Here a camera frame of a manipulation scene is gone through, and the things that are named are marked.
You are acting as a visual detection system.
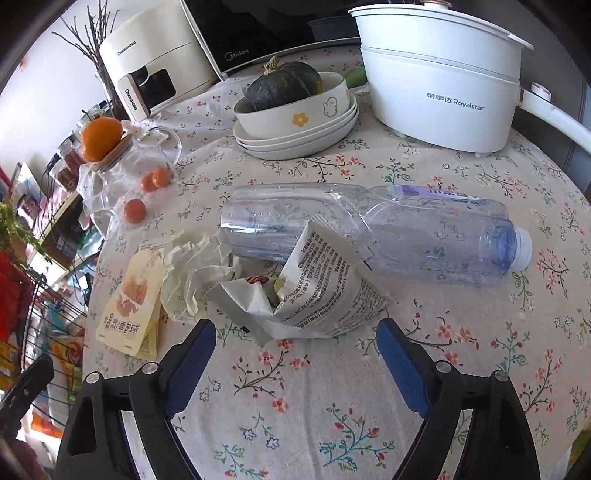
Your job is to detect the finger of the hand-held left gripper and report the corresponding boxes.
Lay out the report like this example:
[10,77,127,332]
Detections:
[0,353,55,439]

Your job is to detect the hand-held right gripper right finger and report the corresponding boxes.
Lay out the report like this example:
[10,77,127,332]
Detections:
[376,318,542,480]

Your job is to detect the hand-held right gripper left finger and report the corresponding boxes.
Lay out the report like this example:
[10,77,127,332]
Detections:
[54,318,218,480]

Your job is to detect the foil snack bag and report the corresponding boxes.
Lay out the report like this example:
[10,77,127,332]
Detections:
[205,219,393,348]

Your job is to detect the person's left forearm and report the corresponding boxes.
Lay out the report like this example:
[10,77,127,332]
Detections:
[0,438,51,480]

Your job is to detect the floral tablecloth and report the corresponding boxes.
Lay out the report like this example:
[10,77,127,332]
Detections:
[83,41,591,480]

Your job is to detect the cream bread packet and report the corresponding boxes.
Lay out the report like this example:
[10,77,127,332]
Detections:
[95,251,167,361]

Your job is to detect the red bag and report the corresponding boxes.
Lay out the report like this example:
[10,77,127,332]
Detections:
[0,249,33,347]

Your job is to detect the clear plastic bottle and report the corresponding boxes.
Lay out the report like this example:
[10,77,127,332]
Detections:
[220,182,533,288]

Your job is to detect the green plant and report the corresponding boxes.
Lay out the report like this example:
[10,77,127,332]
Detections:
[0,203,51,264]

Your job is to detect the clear plastic bag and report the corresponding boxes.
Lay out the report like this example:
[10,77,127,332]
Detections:
[76,161,125,241]

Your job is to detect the jar of red preserves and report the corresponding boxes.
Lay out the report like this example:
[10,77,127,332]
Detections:
[48,138,86,191]

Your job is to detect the white plate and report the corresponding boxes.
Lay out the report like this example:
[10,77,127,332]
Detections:
[235,108,360,161]
[233,95,358,149]

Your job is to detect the large orange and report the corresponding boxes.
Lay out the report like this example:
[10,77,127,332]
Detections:
[81,116,124,163]

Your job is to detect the white flower print bowl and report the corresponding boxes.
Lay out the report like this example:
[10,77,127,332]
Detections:
[233,71,354,139]

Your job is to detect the dark green squash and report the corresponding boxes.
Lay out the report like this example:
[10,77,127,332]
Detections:
[245,56,324,112]

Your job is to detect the white electric cooking pot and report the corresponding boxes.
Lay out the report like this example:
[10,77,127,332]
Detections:
[347,0,591,155]

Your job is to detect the dried twigs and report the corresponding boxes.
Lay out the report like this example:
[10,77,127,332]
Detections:
[51,0,121,70]

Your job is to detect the cream air fryer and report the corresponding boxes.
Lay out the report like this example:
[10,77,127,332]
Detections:
[98,0,225,123]

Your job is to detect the black microwave oven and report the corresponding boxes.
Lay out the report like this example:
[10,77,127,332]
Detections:
[182,0,365,77]

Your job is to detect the black wire rack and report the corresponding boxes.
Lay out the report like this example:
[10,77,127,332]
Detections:
[0,161,100,444]

